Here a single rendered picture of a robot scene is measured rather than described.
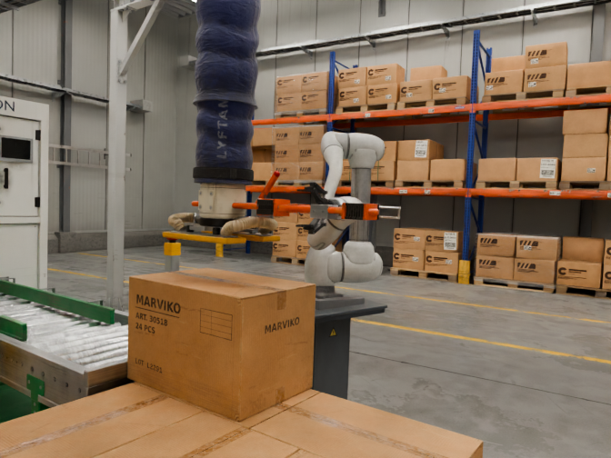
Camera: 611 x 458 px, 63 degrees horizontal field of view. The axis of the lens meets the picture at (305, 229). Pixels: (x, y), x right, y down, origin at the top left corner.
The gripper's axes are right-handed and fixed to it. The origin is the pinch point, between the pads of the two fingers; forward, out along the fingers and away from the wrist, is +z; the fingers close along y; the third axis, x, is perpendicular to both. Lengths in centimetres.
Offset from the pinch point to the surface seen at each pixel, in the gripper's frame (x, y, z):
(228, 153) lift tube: 18.4, -18.9, 19.7
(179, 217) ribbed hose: 43.2, 5.1, 20.7
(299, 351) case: -3, 52, 3
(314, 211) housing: -17.9, 0.7, 17.2
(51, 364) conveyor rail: 83, 64, 50
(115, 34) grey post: 342, -164, -143
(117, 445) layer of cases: 12, 68, 67
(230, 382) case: 1, 56, 34
